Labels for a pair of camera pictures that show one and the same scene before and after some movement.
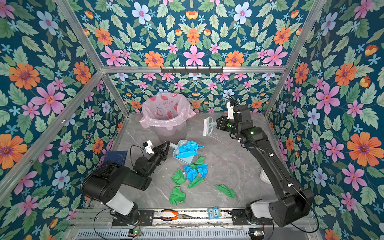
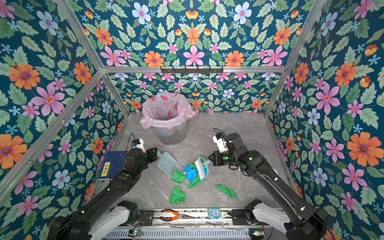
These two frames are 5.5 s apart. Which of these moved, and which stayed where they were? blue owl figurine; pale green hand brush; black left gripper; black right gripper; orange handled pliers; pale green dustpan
Moved: black right gripper; black left gripper; pale green hand brush; pale green dustpan
Stayed: orange handled pliers; blue owl figurine
